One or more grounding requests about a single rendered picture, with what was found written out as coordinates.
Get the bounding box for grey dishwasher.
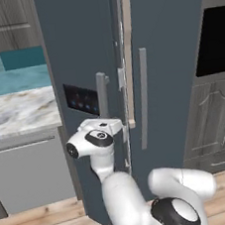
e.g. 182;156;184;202
0;125;79;218

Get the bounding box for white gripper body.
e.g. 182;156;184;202
107;116;129;145

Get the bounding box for grey freezer door handle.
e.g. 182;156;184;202
93;70;115;121

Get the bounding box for black wall oven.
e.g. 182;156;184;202
183;0;225;86

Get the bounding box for grey drawer front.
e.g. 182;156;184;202
181;147;225;178

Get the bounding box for slate blue fridge door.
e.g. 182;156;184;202
110;0;225;203

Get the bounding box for silver drawer handle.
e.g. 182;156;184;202
209;159;225;169

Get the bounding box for grey fridge door handle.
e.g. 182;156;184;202
129;47;159;151

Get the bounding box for slate blue freezer door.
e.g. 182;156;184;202
33;0;147;225

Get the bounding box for grey upper cupboards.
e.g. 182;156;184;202
0;0;45;54

